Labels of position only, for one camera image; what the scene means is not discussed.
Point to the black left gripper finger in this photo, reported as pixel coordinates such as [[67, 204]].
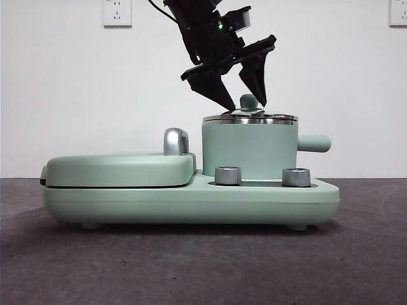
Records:
[[256, 79], [210, 87]]

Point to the glass lid with green knob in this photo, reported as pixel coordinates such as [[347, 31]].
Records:
[[248, 102]]

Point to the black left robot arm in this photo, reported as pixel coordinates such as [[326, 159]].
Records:
[[187, 12]]

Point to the silver control knob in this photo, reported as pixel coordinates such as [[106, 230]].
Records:
[[228, 175], [296, 177]]

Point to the green hinged griddle cover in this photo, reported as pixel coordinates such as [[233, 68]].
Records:
[[111, 170]]

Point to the green breakfast machine base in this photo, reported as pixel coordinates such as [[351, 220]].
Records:
[[127, 206]]

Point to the pale grey left camera box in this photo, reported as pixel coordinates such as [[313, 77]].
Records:
[[245, 19]]

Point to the white wall socket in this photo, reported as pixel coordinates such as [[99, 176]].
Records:
[[399, 12], [117, 14]]

